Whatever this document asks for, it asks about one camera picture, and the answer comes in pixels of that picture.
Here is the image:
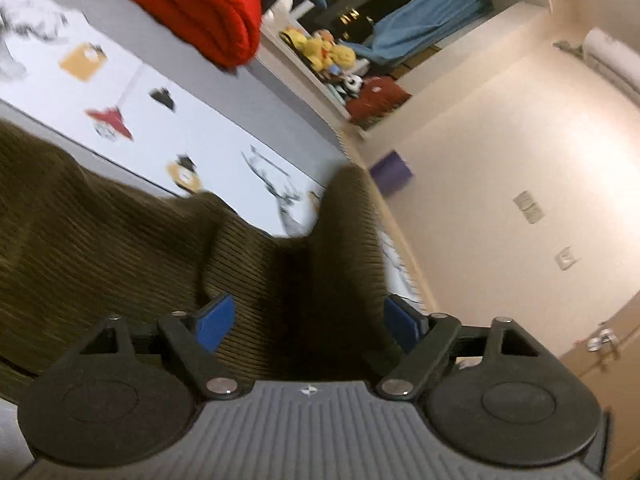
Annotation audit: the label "purple bin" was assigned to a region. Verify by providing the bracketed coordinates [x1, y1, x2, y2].
[369, 151, 415, 196]

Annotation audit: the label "blue curtain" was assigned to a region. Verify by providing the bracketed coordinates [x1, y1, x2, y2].
[357, 0, 493, 68]

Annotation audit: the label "metal door handle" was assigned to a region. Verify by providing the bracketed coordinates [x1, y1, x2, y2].
[575, 327, 618, 353]

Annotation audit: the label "olive corduroy pants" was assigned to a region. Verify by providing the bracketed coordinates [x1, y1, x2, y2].
[0, 121, 416, 401]

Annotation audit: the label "red folded quilt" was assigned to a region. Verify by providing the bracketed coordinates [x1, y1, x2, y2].
[95, 0, 263, 68]

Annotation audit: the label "wooden bed frame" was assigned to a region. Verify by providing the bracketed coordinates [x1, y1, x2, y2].
[340, 130, 441, 312]

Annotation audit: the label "white plush toy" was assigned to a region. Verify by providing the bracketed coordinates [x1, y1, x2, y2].
[262, 0, 296, 23]

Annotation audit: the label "wooden door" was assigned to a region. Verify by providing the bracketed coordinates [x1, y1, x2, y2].
[557, 292, 640, 480]

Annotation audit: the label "wall switch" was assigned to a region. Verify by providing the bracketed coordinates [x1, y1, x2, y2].
[554, 246, 581, 272]
[513, 190, 546, 224]

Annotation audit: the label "red cushion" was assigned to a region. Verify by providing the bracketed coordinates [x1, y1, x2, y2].
[346, 76, 412, 123]

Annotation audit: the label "white window sill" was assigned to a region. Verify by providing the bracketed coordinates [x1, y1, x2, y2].
[260, 10, 371, 137]

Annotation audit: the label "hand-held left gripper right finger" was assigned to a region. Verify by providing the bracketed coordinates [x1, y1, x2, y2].
[367, 294, 543, 402]

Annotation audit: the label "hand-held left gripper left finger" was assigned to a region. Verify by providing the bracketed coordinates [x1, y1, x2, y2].
[80, 292, 246, 402]

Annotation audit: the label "white air conditioner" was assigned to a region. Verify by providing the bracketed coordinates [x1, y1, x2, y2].
[582, 27, 640, 93]

